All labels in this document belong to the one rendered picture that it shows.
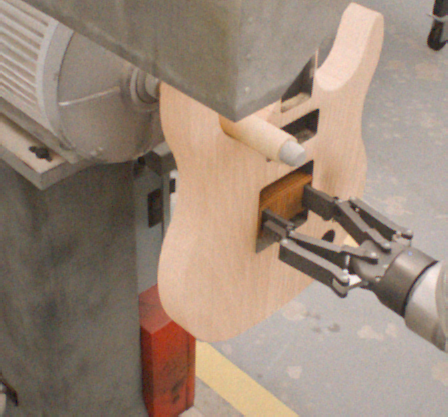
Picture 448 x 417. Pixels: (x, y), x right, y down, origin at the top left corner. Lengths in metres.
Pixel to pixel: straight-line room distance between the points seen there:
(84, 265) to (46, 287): 0.07
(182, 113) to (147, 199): 0.58
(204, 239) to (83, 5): 0.31
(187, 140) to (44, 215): 0.42
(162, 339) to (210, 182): 0.70
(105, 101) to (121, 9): 0.26
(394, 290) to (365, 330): 1.50
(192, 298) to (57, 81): 0.29
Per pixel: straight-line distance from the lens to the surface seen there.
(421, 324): 0.91
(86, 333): 1.43
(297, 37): 0.67
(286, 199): 1.03
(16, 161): 1.10
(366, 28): 1.03
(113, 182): 1.27
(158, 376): 1.63
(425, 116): 3.37
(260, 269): 1.06
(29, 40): 0.97
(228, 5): 0.61
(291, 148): 0.85
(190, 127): 0.83
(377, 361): 2.35
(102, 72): 0.94
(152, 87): 0.96
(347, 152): 1.10
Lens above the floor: 1.74
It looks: 38 degrees down
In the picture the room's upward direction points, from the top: 3 degrees clockwise
